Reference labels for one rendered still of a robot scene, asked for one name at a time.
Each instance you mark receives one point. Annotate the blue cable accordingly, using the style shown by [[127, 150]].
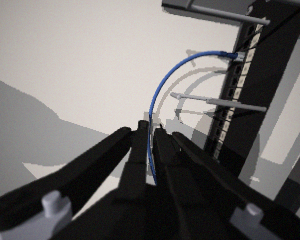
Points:
[[206, 53]]

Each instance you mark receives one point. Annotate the dark grey rack with cable rings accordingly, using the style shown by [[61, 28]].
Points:
[[261, 54]]

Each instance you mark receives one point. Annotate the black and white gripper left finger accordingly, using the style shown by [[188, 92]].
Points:
[[39, 209]]

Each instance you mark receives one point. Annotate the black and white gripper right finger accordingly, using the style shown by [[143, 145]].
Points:
[[255, 215]]

